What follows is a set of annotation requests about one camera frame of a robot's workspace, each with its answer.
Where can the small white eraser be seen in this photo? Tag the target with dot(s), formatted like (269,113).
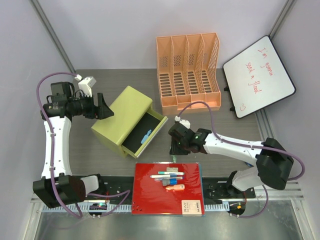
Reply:
(172,169)

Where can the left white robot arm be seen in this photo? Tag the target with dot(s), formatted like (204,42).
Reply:
(57,185)

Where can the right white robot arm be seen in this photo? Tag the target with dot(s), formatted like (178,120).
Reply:
(270,165)

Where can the red A4 folder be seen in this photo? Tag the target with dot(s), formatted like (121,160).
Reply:
(186,208)

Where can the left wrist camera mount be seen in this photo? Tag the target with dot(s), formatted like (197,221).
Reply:
(85,84)

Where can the orange plastic file organizer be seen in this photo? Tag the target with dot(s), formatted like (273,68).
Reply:
(186,72)

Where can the orange highlighter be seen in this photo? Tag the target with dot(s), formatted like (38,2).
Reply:
(176,187)

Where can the blue tipped white pen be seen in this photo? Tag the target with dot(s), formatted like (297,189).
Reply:
(177,178)

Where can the blue and grey marker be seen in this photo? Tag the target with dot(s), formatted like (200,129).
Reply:
(169,182)

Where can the white marker pen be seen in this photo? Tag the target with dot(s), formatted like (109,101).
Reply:
(160,176)

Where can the teal capped white pen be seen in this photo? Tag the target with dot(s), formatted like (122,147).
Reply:
(175,173)

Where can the small whiteboard with writing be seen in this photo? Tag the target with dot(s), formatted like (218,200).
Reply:
(257,78)

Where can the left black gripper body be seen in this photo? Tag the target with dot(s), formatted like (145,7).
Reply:
(88,110)

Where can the green metal drawer cabinet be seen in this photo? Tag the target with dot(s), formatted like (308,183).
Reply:
(133,117)

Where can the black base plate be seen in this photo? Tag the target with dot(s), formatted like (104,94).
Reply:
(120,186)

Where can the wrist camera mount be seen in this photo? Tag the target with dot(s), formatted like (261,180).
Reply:
(184,122)
(85,84)

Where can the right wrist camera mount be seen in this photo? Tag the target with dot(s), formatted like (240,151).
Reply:
(184,122)

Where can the green highlighter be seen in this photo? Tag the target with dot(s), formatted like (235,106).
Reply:
(174,158)

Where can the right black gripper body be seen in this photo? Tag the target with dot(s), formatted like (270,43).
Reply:
(186,144)

